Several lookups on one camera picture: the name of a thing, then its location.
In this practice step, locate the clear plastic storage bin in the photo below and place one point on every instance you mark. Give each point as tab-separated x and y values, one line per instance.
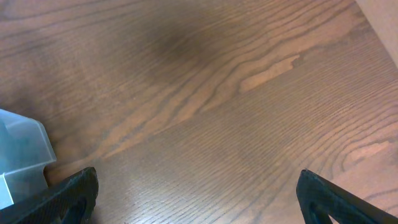
25	152

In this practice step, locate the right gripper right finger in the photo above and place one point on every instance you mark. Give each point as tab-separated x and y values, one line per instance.
321	201

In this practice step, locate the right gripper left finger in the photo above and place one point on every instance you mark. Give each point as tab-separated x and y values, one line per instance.
70	201

